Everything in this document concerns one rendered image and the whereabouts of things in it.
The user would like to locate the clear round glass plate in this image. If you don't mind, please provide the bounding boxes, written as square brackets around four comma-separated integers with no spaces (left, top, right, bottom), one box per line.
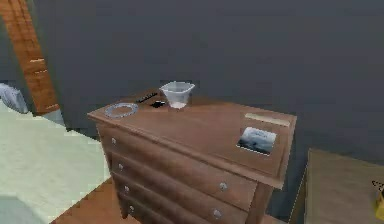
[104,102,140,120]

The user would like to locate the white grey pillow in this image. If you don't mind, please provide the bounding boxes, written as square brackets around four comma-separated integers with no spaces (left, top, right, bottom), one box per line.
[0,82,30,115]

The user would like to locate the clear square bowl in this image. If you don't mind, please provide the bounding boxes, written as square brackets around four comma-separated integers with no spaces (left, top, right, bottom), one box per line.
[158,81,196,110]

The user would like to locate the brown wooden chest of drawers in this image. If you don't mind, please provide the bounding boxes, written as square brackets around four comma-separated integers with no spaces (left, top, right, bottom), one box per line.
[87,87,298,224]

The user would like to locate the small yellow object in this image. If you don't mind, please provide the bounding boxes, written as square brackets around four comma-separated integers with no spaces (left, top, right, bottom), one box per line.
[374,190,384,222]

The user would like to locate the brown wooden room door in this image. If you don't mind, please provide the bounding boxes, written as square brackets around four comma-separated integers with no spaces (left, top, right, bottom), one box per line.
[0,0,61,116]

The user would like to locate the black remote control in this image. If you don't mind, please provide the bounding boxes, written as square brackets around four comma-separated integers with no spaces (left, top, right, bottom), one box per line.
[134,92,159,104]

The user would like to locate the olive brown table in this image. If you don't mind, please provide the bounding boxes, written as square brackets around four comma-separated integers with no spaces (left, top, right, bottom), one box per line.
[288,148,384,224]

